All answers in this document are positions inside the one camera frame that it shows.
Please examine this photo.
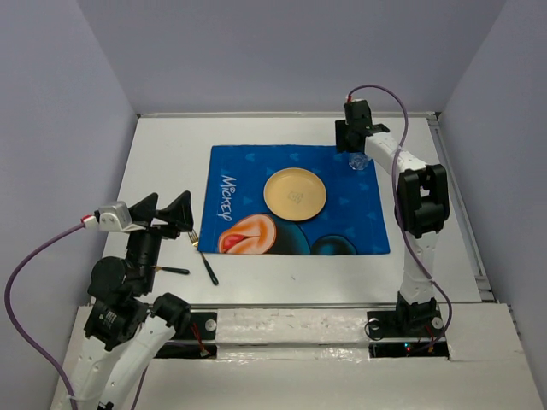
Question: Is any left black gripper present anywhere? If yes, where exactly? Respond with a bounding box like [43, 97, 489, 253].
[126, 188, 195, 290]

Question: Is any clear plastic cup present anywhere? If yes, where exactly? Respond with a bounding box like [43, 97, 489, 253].
[348, 152, 370, 171]

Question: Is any gold fork dark handle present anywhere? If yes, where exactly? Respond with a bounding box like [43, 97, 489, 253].
[187, 230, 219, 286]

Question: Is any gold knife dark handle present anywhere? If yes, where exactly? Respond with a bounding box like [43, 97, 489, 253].
[155, 266, 191, 275]

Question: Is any tan round plate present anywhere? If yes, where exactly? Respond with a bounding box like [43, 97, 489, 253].
[263, 167, 327, 222]

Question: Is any blue Mickey placemat cloth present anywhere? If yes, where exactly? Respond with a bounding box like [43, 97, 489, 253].
[198, 145, 390, 255]

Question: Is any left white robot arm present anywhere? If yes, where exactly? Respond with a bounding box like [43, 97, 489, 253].
[56, 190, 193, 409]

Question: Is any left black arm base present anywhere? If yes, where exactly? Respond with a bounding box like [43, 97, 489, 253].
[156, 311, 217, 360]

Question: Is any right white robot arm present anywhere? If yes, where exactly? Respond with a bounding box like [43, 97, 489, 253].
[335, 97, 450, 341]

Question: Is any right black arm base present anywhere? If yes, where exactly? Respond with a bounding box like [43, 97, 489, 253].
[364, 310, 450, 359]

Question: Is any white taped front panel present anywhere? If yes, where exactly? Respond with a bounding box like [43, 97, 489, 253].
[215, 308, 370, 363]

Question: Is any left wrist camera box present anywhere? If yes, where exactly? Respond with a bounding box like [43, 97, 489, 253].
[81, 202, 144, 233]

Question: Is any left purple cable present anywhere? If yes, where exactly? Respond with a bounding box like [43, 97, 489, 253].
[3, 221, 142, 410]

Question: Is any purple cable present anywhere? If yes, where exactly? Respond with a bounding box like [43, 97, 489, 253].
[3, 221, 142, 410]
[345, 85, 453, 347]

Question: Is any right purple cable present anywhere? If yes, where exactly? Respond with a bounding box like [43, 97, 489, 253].
[345, 85, 453, 347]

